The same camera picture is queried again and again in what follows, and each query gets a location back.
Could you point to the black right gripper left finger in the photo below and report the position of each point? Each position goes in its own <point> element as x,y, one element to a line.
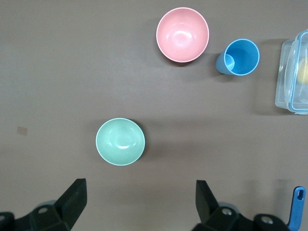
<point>67,209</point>

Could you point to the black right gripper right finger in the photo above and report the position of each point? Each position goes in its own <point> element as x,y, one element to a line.
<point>209,211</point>

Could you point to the green bowl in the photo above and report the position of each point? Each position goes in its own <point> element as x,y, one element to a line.
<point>120,142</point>

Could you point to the pink bowl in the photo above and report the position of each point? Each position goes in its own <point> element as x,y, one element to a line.
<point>182,34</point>

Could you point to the clear container with blue lid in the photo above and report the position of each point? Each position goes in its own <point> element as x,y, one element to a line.
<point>286,79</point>

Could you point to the blue plastic cup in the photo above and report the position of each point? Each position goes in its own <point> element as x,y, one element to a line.
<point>243,56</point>

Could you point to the yellow food in container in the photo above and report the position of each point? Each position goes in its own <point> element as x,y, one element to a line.
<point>303,71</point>

